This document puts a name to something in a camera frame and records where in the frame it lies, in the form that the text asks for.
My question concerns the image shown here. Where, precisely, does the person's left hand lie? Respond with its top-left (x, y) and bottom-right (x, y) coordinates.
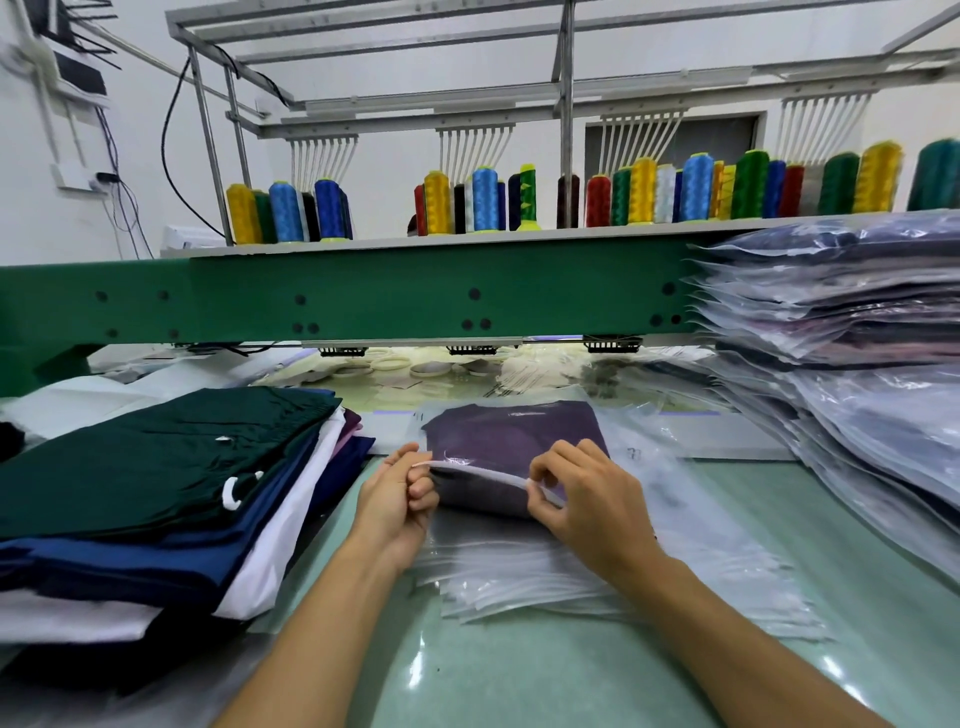
top-left (348, 442), bottom-right (441, 572)

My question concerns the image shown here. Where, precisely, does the person's right hand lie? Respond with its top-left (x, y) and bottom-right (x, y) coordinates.
top-left (525, 438), bottom-right (662, 587)

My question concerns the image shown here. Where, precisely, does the purple shirt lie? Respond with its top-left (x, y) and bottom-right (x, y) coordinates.
top-left (420, 400), bottom-right (609, 519)

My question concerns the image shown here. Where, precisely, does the stack of plastic bags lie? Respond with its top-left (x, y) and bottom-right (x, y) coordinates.
top-left (412, 450), bottom-right (827, 644)

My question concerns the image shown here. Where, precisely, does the dark green shirt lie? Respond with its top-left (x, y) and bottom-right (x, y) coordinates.
top-left (0, 385), bottom-right (344, 545)

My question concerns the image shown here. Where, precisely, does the stack of bagged garments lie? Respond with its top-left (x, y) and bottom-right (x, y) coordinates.
top-left (693, 210), bottom-right (960, 579)

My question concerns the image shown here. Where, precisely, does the person's left forearm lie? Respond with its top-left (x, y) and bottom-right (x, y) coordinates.
top-left (217, 547), bottom-right (414, 728)

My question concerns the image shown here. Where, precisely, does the person's right forearm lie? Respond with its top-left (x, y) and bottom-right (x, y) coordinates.
top-left (615, 552), bottom-right (887, 728)

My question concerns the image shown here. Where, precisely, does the green machine beam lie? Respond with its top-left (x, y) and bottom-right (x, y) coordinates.
top-left (0, 232), bottom-right (722, 395)

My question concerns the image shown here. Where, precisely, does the row of coloured thread spools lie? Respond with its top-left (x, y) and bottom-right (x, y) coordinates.
top-left (225, 138), bottom-right (960, 246)

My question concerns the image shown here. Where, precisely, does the white box device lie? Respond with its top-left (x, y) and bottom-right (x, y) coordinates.
top-left (162, 225), bottom-right (227, 257)

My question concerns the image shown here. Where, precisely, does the grey metal thread rack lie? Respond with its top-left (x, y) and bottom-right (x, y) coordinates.
top-left (165, 0), bottom-right (960, 242)

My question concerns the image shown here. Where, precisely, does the black hanging cable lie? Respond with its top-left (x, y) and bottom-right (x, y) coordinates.
top-left (160, 60), bottom-right (227, 242)

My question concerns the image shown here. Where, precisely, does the white wall socket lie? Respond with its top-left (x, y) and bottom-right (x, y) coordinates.
top-left (52, 165), bottom-right (119, 194)

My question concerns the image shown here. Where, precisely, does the wall router with antennas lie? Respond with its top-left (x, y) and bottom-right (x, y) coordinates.
top-left (15, 0), bottom-right (114, 110)

